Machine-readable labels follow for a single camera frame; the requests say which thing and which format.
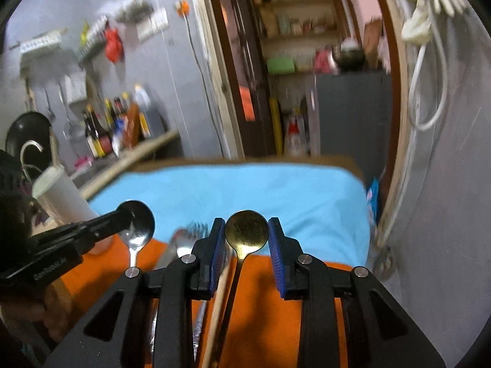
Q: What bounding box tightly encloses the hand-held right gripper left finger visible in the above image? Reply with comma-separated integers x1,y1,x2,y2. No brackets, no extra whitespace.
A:
44,217,228,368

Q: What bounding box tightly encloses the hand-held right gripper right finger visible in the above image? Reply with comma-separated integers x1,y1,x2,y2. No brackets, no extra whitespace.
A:
268,217,447,368

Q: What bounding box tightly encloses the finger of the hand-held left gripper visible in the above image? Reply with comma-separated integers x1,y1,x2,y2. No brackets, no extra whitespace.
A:
27,201,136,255

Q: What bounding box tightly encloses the gold spoon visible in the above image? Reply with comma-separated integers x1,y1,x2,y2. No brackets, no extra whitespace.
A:
211,209,269,368

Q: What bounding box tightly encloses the round silver spoon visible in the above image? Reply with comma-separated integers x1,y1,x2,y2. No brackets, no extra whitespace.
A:
117,199,156,271

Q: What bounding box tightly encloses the silver fork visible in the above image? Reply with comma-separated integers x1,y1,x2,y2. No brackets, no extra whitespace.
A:
153,220,211,273

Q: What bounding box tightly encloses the white cup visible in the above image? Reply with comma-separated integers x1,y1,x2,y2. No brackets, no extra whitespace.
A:
31,165,112,255

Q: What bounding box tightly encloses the person's left hand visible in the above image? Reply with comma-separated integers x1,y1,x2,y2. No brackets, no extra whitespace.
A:
0,278,73,343

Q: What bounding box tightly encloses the wooden chopstick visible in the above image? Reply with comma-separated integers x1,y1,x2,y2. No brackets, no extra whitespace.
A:
200,253,235,368

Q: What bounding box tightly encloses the orange cloth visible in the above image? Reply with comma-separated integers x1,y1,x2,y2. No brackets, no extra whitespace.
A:
61,238,374,368

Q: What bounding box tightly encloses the light blue cloth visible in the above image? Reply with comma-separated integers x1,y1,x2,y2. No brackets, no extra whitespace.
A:
88,161,373,273

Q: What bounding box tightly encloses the row of sauce bottles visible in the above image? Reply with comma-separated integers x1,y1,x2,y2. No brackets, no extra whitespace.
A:
82,92,152,159

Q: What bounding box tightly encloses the kitchen counter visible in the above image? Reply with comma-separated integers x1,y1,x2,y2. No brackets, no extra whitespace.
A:
73,128,181,200

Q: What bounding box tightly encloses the metal skimmer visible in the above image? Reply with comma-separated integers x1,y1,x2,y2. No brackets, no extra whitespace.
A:
57,80,77,139

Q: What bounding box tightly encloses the curved white faucet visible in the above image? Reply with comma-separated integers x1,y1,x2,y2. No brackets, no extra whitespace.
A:
20,140,44,169

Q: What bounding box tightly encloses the blue packet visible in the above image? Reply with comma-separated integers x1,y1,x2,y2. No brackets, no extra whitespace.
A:
366,178,380,215

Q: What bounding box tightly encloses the large oil jug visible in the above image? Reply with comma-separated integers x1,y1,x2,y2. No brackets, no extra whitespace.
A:
132,83,165,140

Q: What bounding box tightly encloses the black wok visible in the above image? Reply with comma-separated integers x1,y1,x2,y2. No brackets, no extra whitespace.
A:
5,112,58,169

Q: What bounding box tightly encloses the metal ladle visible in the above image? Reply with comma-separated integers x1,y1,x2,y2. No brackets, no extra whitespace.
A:
43,86,57,121

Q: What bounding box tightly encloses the white sack red label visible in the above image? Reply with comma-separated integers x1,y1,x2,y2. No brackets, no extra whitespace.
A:
284,109,311,156

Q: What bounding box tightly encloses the yellow stick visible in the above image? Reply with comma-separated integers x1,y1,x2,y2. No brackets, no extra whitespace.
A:
269,98,284,156

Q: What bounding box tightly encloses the grey cabinet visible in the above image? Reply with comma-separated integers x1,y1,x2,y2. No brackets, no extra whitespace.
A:
311,71,394,185

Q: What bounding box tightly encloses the red plastic bag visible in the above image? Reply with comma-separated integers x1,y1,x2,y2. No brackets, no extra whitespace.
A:
104,28,125,64

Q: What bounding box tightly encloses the dark brown door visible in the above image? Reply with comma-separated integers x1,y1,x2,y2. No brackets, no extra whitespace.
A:
203,0,277,158

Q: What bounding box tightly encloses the green box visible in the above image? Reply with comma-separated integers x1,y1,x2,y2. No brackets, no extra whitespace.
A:
266,57,296,74

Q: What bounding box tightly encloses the pink bag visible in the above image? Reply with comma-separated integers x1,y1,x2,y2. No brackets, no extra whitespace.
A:
312,48,340,75

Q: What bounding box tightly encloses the black pot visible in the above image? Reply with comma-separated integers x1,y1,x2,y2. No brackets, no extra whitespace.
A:
332,38,366,71

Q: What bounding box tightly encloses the wooden shelf unit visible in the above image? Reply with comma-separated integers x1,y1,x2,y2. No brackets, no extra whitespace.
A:
242,0,346,77

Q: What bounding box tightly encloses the white wall box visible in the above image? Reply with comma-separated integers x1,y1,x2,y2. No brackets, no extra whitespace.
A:
63,71,88,104

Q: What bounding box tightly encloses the metal wall shelf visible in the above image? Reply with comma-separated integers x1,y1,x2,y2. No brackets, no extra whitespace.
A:
79,15,112,64

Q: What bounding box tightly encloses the white wall rack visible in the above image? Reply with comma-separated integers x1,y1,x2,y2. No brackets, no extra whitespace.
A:
17,31,64,54

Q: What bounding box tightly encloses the white hose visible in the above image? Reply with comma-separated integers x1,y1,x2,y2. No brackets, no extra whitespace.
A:
407,0,449,131

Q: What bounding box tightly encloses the white switch panel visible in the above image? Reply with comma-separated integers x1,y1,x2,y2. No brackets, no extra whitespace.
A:
136,8,169,43

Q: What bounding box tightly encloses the wooden door frame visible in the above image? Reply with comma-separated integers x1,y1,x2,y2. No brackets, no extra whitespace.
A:
197,0,413,238

